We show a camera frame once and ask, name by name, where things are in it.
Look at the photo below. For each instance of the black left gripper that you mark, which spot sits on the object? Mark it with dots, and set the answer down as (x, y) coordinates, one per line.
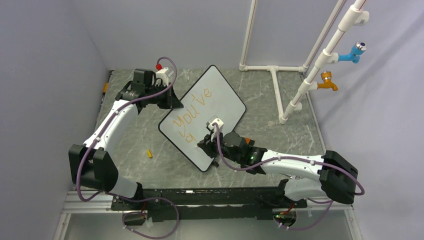
(171, 101)

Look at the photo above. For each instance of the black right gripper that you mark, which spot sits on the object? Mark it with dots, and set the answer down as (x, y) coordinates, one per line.
(207, 146)

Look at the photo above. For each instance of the white whiteboard black frame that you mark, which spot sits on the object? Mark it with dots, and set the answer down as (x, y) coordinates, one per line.
(211, 96)

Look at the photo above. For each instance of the yellow marker cap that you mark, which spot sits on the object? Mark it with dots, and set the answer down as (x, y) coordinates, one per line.
(149, 153)

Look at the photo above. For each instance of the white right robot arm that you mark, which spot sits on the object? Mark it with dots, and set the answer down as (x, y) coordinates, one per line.
(329, 175)

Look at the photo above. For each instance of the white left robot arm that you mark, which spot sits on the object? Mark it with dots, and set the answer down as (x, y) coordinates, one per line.
(91, 164)

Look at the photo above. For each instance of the orange tap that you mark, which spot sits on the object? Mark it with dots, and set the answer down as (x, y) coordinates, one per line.
(326, 77)

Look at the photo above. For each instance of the blue tap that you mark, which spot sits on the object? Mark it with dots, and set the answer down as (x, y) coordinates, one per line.
(354, 56)

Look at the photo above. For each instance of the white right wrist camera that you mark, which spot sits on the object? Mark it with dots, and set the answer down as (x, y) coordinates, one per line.
(215, 126)

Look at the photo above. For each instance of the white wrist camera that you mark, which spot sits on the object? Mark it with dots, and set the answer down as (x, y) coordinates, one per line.
(215, 126)
(163, 75)

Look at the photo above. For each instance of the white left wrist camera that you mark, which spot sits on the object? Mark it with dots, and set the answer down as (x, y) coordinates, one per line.
(163, 75)

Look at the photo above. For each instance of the orange-black pen at wall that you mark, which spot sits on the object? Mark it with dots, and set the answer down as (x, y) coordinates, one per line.
(106, 85)

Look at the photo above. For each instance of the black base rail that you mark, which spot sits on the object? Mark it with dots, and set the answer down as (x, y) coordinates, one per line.
(261, 203)

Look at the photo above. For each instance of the aluminium frame rail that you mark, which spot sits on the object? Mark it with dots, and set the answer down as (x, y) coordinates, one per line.
(101, 203)

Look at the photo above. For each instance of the white PVC pipe frame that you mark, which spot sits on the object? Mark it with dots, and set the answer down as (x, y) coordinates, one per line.
(317, 59)

